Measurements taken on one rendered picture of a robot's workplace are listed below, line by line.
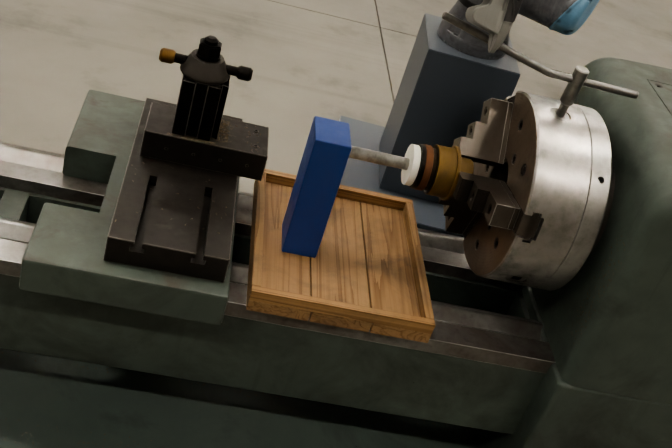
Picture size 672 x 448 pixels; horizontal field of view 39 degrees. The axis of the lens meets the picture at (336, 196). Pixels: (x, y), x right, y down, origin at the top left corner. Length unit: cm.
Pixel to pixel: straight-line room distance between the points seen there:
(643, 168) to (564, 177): 12
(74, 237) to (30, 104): 216
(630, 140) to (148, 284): 78
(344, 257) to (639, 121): 54
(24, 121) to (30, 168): 179
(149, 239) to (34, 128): 208
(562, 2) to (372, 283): 69
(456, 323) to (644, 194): 39
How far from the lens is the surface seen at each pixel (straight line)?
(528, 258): 150
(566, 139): 150
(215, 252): 141
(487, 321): 166
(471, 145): 157
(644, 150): 154
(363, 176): 214
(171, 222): 145
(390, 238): 172
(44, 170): 171
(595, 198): 149
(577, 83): 150
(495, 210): 147
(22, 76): 377
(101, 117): 177
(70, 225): 149
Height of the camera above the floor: 182
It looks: 32 degrees down
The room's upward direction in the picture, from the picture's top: 18 degrees clockwise
